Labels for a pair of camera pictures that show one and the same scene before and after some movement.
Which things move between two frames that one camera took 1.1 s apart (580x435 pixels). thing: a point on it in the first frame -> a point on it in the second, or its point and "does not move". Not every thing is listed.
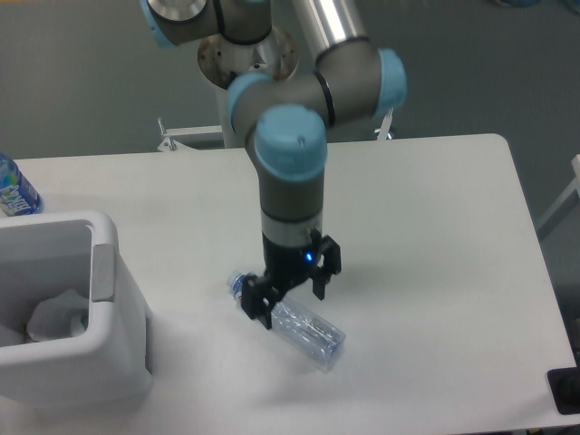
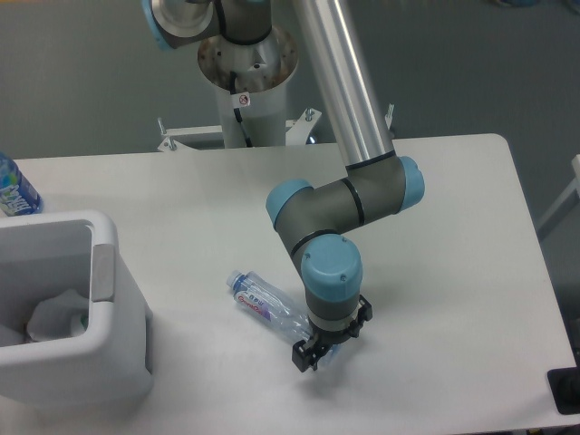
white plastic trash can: (46, 254) does not move
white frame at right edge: (567, 202) does not move
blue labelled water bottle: (17, 196) does not move
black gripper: (289, 266) -> (304, 359)
